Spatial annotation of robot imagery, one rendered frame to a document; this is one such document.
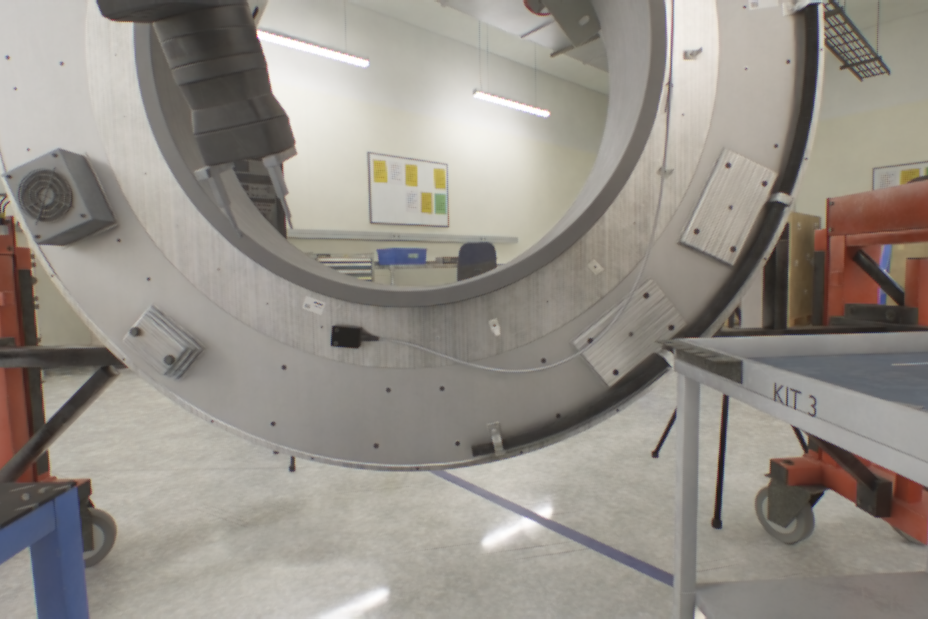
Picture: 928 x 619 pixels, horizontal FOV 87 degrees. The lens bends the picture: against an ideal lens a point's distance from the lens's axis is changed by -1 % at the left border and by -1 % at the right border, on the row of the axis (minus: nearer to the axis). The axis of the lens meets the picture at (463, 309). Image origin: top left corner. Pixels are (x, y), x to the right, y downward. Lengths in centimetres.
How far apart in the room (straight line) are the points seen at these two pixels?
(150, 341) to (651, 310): 82
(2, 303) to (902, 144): 960
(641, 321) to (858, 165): 884
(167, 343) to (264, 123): 54
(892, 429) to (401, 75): 732
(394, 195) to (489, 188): 182
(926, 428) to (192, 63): 60
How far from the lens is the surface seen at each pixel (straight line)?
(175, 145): 93
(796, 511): 174
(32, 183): 103
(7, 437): 174
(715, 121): 98
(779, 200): 98
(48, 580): 67
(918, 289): 145
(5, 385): 171
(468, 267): 541
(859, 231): 156
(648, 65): 91
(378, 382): 88
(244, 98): 48
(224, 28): 47
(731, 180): 96
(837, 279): 159
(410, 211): 714
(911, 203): 146
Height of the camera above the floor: 80
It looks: 4 degrees down
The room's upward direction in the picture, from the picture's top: 1 degrees counter-clockwise
